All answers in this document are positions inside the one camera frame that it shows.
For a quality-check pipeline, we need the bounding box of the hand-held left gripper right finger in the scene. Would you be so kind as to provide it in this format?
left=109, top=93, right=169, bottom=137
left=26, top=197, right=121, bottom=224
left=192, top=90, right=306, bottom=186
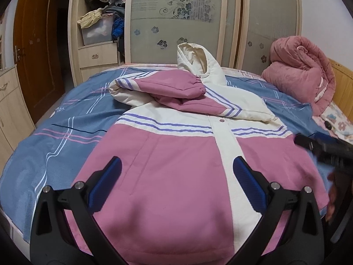
left=229, top=156, right=327, bottom=265

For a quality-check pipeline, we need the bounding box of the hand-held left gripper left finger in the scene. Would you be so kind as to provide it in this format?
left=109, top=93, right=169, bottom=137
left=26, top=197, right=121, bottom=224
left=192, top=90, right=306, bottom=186
left=30, top=156, right=130, bottom=265

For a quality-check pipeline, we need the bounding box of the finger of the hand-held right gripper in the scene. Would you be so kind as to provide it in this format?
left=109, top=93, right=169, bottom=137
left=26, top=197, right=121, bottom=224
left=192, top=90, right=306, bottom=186
left=294, top=133, right=322, bottom=152

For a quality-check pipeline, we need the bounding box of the pink and white hooded jacket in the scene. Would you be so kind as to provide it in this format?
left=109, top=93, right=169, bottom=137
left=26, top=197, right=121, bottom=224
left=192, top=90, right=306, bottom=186
left=65, top=43, right=330, bottom=265

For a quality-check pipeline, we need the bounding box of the pile of grey clothes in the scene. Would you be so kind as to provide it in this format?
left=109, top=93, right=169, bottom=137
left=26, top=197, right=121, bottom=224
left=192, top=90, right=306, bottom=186
left=103, top=4, right=126, bottom=20

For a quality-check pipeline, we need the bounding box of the person's right hand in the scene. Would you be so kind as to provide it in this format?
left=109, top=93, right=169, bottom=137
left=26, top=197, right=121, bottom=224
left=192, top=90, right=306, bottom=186
left=325, top=171, right=342, bottom=222

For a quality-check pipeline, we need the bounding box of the floral pillow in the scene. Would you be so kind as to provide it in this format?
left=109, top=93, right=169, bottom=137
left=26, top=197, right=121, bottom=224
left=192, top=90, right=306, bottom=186
left=312, top=99, right=353, bottom=144

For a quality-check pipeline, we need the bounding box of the rolled pink quilt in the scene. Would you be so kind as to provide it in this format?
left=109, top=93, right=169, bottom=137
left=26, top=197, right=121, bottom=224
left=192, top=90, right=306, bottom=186
left=261, top=36, right=337, bottom=116

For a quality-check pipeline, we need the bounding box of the wooden bed headboard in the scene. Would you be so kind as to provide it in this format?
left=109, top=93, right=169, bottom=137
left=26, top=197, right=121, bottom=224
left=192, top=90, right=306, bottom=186
left=327, top=58, right=353, bottom=102

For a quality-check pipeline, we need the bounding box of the blue striped bed blanket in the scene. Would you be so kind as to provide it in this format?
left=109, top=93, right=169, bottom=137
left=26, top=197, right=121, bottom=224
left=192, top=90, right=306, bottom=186
left=0, top=66, right=331, bottom=243

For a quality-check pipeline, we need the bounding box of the light wooden cabinet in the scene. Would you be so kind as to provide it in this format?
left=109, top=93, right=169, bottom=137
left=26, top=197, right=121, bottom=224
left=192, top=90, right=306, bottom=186
left=0, top=63, right=36, bottom=169

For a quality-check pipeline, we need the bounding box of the beige wardrobe drawer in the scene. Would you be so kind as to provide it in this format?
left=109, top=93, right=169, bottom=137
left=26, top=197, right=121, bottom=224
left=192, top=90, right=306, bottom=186
left=78, top=43, right=120, bottom=67

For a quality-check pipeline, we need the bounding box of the clear plastic storage box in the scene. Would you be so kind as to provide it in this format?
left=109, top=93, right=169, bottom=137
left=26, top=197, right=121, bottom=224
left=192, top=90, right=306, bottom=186
left=82, top=15, right=116, bottom=46

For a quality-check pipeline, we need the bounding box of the brown wooden door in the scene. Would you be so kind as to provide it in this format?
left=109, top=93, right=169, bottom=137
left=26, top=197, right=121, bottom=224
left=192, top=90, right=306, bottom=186
left=14, top=0, right=67, bottom=111

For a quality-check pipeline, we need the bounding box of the blue garment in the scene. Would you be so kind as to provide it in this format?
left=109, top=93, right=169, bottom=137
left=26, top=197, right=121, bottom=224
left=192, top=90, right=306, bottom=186
left=112, top=18, right=124, bottom=40

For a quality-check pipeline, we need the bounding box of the beige wardrobe with floral doors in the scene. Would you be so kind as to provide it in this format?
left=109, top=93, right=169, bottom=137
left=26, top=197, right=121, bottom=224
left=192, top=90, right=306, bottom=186
left=68, top=0, right=304, bottom=85

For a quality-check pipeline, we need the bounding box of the pale yellow cloth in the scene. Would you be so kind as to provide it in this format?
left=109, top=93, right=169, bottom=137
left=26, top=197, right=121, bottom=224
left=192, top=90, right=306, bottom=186
left=77, top=8, right=103, bottom=28

